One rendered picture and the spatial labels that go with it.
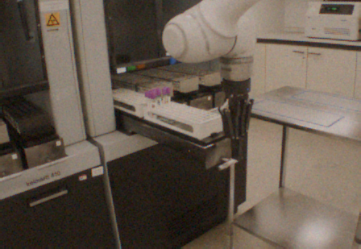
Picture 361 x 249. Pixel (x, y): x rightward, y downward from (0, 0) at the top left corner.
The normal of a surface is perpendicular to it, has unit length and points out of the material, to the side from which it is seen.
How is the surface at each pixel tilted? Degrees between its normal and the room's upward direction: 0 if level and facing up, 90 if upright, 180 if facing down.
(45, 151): 90
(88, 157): 90
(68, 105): 90
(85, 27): 90
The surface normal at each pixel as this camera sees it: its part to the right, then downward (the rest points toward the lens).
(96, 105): 0.66, 0.20
